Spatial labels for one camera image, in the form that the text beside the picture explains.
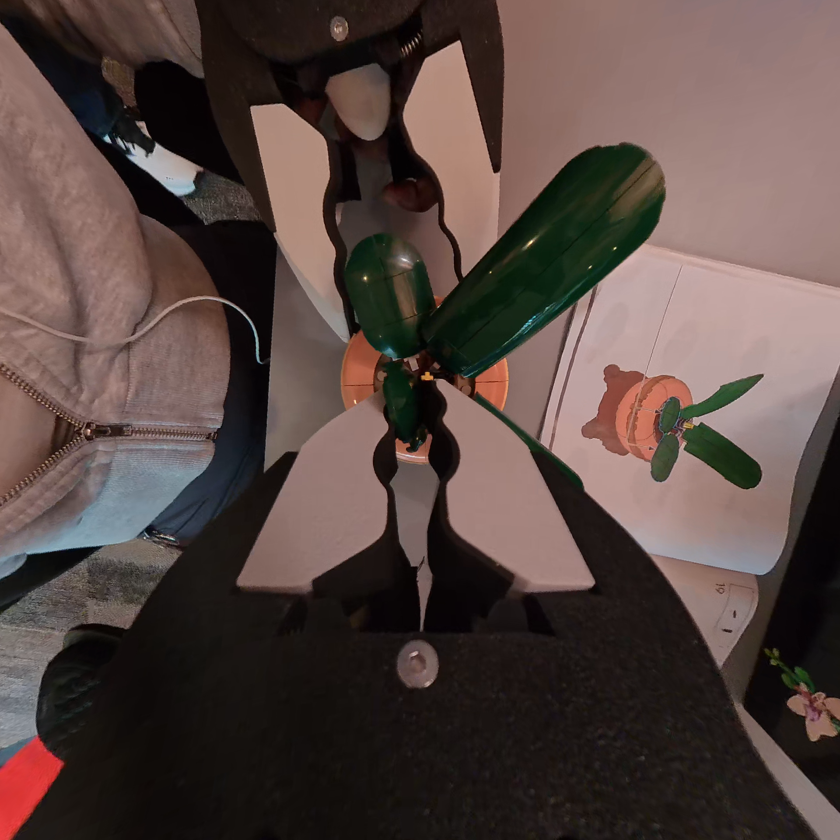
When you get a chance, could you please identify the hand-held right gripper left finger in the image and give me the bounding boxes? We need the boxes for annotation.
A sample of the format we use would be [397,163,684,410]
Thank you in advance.
[236,389,403,597]

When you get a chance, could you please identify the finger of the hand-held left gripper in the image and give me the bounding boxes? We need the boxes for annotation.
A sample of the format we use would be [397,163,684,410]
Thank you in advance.
[249,101,353,343]
[403,39,503,282]

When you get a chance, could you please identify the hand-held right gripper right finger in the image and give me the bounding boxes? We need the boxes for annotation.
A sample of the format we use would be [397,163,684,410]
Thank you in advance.
[425,378,598,599]

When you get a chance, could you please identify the long dark green toy leaf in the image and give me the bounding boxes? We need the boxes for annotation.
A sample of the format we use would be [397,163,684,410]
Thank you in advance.
[472,392,586,491]
[419,142,668,379]

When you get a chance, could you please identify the toy flower pot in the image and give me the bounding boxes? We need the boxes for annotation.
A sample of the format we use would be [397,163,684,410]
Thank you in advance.
[340,294,511,468]

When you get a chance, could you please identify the building instruction booklet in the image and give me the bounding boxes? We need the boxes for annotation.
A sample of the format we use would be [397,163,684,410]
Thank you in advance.
[538,243,840,668]

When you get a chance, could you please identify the grey desk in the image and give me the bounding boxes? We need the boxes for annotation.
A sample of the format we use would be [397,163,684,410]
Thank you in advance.
[262,0,840,840]

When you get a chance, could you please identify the person's left hand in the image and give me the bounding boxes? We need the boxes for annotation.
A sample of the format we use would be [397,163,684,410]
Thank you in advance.
[382,176,439,214]

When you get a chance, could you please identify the person's dark pants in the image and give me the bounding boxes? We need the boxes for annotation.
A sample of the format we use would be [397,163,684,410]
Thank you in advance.
[140,220,278,547]

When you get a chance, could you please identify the person's black white shoe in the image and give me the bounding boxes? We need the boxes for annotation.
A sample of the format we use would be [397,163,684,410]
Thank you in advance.
[107,104,206,199]

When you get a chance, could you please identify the black orchid toy set box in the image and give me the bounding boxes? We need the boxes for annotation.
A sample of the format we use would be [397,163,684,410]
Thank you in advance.
[743,379,840,790]

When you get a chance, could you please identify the orange object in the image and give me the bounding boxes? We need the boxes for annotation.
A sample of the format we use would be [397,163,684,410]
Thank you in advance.
[0,734,68,840]

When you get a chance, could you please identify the white cable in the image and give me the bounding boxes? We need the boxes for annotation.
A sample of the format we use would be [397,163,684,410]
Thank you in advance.
[0,294,272,366]

